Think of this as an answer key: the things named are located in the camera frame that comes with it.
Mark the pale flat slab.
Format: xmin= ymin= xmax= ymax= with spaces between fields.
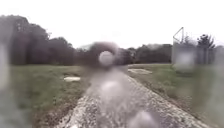
xmin=63 ymin=76 xmax=82 ymax=83
xmin=127 ymin=68 xmax=154 ymax=75

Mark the row of trees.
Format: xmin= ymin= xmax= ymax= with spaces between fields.
xmin=114 ymin=43 xmax=174 ymax=65
xmin=0 ymin=14 xmax=91 ymax=67

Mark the grass field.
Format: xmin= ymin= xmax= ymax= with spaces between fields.
xmin=120 ymin=62 xmax=224 ymax=128
xmin=0 ymin=63 xmax=92 ymax=128

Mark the grey gravel path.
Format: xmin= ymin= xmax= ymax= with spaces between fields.
xmin=56 ymin=66 xmax=211 ymax=128

